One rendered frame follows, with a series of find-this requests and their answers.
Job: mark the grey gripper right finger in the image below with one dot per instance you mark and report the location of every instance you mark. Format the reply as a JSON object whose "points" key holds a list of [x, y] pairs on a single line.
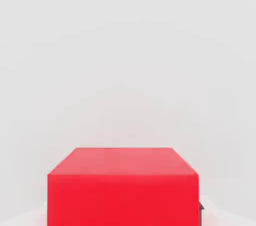
{"points": [[201, 215]]}

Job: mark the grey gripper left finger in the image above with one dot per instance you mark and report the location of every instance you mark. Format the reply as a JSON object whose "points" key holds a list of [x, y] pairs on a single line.
{"points": [[38, 217]]}

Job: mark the small red cube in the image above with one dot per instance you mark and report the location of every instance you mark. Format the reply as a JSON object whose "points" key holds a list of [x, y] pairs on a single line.
{"points": [[123, 198]]}

